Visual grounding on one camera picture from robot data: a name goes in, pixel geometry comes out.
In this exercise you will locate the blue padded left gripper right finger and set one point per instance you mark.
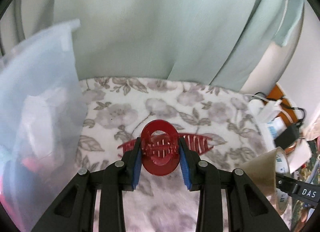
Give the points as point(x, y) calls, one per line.
point(189, 164)

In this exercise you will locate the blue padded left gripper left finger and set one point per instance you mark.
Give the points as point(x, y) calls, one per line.
point(136, 156)

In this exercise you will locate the dark red hair claw clip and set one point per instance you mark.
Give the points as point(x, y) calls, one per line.
point(160, 149)

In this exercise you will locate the brown packing tape roll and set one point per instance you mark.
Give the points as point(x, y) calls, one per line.
point(262, 171)

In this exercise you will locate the black power adapter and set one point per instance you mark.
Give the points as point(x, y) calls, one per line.
point(287, 137)

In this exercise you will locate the floral grey table cloth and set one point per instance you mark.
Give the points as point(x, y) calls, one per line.
point(118, 110)

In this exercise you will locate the white power strip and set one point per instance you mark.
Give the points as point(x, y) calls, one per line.
point(266, 115)

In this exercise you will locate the clear plastic storage bin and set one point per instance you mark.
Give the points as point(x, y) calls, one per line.
point(42, 113)

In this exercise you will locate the pale green curtain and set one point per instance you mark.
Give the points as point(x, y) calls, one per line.
point(216, 42)

